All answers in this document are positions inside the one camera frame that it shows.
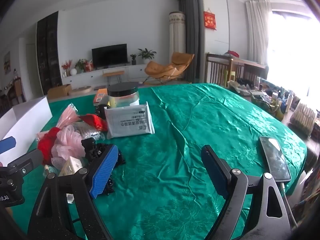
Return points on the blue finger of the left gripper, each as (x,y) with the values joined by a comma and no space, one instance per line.
(7,144)

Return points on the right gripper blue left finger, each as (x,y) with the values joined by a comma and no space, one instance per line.
(100,170)

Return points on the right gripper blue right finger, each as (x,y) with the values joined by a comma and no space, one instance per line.
(217,171)

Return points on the black beaded hair nets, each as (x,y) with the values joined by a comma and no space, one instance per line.
(94,150)

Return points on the red yarn ball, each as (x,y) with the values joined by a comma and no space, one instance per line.
(46,144)

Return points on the pink mesh bath sponge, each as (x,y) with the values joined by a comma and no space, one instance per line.
(67,144)

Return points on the red snack bag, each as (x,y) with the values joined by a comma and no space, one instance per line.
(95,121)

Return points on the white wet wipes pack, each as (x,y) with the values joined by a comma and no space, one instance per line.
(129,121)

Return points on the pink plastic bag pack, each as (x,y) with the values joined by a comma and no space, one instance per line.
(64,124)

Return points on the tan tissue pack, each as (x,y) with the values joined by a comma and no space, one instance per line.
(71,166)

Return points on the black garbage bag roll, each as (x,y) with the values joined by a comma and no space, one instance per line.
(100,110)

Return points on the white cardboard box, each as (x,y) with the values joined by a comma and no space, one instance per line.
(23,122)

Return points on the black smartphone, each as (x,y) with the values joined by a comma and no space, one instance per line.
(275,159)

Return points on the brown cardboard box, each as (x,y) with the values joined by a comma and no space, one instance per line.
(59,92)

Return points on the orange book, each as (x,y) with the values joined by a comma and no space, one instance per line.
(101,93)

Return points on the clear jar black lid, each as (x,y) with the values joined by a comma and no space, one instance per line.
(123,94)

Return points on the red flower vase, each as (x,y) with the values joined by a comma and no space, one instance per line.
(66,67)

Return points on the wooden bench stool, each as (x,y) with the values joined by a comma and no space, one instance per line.
(116,74)

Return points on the wooden railing bench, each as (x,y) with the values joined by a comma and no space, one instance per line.
(220,69)

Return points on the white tv cabinet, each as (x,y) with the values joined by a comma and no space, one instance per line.
(95,78)

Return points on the black display cabinet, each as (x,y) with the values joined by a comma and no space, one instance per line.
(47,53)

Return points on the orange lounge chair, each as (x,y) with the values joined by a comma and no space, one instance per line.
(164,73)

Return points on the small potted plant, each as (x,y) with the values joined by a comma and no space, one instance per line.
(133,59)

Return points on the black television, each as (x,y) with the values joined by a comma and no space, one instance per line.
(109,55)

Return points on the potted green plant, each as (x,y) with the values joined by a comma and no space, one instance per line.
(146,55)

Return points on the white standing air conditioner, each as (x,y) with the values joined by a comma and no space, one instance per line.
(177,38)

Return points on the white sheer curtain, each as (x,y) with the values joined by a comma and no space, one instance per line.
(258,12)

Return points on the grey curtain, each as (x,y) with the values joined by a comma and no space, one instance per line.
(194,34)

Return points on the red wall hanging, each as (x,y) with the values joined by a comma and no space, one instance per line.
(209,20)

